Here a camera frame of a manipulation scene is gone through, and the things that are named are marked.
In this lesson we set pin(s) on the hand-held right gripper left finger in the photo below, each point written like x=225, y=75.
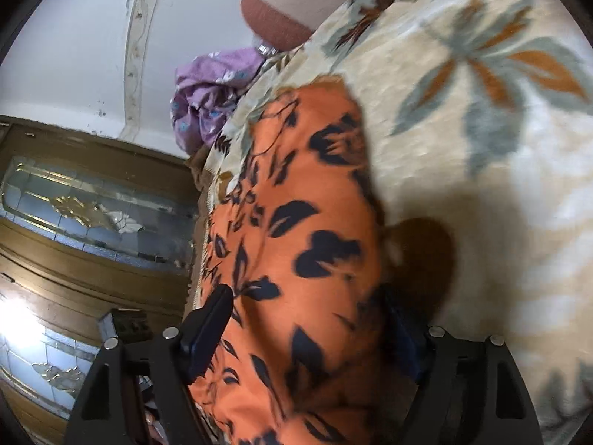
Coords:
x=211, y=329

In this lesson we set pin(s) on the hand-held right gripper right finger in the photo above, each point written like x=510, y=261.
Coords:
x=407, y=329

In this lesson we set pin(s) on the orange black floral garment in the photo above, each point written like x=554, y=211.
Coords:
x=301, y=259

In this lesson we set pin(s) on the wooden door with glass panels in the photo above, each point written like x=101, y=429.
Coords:
x=78, y=241

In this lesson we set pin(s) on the leaf print blanket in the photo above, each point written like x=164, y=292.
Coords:
x=463, y=148

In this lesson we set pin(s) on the purple floral cloth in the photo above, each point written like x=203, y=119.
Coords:
x=208, y=97

